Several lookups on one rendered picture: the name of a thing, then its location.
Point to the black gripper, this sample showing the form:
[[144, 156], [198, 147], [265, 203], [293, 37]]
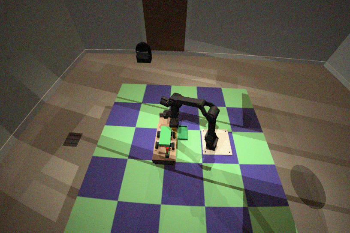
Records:
[[174, 123]]

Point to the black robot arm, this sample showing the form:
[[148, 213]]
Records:
[[177, 100]]

